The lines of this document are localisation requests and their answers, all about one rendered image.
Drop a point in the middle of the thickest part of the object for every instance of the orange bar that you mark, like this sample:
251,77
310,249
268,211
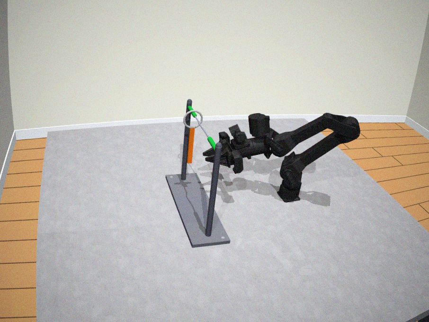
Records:
191,135

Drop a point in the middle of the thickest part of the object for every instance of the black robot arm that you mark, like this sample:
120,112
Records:
268,141

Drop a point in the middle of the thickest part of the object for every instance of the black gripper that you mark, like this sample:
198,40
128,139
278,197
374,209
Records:
230,155

